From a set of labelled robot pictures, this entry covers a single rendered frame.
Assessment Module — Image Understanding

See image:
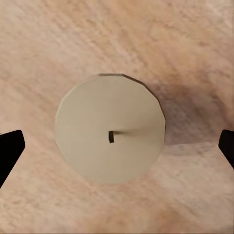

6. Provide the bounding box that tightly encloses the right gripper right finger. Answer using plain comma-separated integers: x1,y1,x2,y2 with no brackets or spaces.
218,130,234,169

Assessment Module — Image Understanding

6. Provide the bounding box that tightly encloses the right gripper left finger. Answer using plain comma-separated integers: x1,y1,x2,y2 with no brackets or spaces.
0,129,25,188

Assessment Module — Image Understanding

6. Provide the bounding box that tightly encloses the pillar candle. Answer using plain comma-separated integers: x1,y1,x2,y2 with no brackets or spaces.
54,73,167,184

